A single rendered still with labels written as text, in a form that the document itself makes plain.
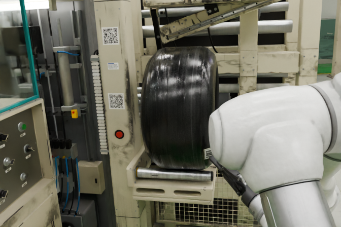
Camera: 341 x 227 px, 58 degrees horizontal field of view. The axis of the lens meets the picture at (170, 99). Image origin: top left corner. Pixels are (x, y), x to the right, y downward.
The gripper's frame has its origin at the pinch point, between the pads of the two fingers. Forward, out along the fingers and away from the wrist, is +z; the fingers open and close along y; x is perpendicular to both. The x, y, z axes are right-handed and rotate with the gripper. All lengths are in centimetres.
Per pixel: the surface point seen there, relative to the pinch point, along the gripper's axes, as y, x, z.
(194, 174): 14.1, -5.7, 9.1
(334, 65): 421, 584, 262
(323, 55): 555, 762, 396
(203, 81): -24.9, 9.2, 17.7
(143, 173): 14.5, -23.0, 24.2
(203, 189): 17.6, -6.3, 2.8
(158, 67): -27.6, -0.7, 34.0
